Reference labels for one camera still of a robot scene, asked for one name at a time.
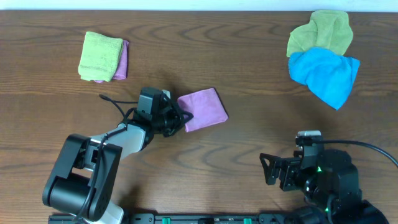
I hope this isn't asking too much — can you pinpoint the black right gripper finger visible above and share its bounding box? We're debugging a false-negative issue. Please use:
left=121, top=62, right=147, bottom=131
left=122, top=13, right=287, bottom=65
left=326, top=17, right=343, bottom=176
left=261, top=160, right=274, bottom=185
left=259, top=153, right=291, bottom=162

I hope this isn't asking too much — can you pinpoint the purple microfiber cloth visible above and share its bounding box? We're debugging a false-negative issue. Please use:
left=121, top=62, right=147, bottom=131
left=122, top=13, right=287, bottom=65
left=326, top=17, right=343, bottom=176
left=177, top=88, right=229, bottom=133

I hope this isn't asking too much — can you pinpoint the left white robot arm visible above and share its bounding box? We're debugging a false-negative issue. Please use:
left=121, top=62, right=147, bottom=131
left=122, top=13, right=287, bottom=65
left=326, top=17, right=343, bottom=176
left=42, top=91, right=193, bottom=223

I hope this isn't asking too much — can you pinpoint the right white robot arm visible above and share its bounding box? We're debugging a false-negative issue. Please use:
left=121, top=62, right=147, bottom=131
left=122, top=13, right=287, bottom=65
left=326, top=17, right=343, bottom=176
left=259, top=149, right=388, bottom=223

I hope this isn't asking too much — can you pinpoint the folded purple cloth under green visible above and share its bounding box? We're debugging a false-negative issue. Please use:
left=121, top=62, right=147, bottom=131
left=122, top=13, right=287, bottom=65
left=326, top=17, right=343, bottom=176
left=87, top=37, right=129, bottom=83

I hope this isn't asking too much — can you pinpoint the blue microfiber cloth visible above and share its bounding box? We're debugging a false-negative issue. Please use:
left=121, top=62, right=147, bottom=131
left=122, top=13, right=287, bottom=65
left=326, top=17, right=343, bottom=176
left=288, top=47, right=361, bottom=110

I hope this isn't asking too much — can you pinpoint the crumpled green microfiber cloth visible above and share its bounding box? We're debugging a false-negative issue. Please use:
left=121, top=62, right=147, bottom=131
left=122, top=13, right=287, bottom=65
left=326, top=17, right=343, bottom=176
left=286, top=10, right=353, bottom=57

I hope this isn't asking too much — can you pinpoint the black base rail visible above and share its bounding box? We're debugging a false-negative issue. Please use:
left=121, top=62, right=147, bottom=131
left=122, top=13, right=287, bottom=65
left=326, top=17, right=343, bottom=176
left=47, top=213, right=286, bottom=224

